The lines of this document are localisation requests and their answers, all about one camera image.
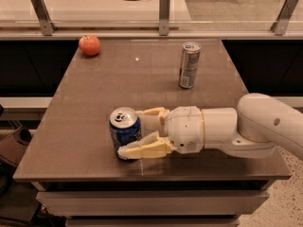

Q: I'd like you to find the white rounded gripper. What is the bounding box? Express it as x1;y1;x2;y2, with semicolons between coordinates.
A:
117;106;205;160

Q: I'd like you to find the blue pepsi can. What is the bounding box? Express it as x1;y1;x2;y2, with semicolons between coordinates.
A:
109;107;141;152

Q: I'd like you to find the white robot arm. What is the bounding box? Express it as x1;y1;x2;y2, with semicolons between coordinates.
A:
117;93;303;160

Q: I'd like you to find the tall silver energy drink can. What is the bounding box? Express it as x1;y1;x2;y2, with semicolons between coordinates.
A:
179;42;201;89

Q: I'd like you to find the red apple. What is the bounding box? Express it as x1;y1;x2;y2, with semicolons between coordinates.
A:
79;35;100;56

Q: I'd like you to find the grey cabinet drawer front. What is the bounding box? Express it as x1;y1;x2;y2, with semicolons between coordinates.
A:
37;190;269;217

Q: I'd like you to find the dark object at left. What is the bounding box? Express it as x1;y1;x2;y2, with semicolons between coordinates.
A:
0;127;31;167

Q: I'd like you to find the middle metal railing bracket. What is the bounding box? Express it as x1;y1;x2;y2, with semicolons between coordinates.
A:
159;0;170;36

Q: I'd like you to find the metal railing bracket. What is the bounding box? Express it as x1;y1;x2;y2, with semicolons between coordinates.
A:
270;0;299;36
159;0;170;36
30;0;56;36

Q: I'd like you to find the right metal railing bracket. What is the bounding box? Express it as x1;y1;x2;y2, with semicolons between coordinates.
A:
270;0;299;36

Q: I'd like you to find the left metal railing bracket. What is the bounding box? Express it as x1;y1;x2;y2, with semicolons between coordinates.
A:
30;0;56;36

